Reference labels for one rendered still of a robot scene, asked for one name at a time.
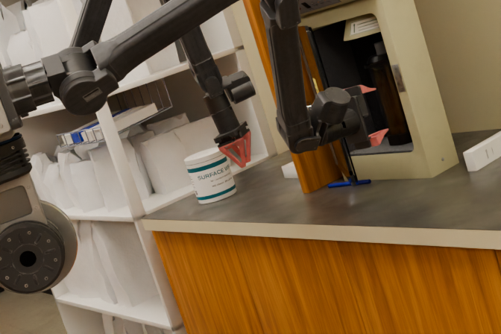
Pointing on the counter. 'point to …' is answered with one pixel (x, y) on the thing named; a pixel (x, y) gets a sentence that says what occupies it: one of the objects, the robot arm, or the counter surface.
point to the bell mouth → (361, 27)
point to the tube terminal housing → (396, 50)
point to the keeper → (398, 78)
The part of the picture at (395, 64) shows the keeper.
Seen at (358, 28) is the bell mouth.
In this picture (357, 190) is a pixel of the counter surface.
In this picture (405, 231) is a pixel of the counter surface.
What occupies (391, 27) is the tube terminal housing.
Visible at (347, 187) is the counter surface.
